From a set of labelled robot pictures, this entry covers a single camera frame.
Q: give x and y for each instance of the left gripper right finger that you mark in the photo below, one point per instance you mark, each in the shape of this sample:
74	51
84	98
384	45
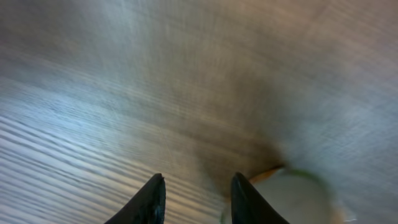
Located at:
248	206

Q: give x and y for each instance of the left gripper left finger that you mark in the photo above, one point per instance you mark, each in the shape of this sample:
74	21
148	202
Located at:
146	207

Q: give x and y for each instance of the cup noodles container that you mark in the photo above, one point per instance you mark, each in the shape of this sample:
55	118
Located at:
299	197

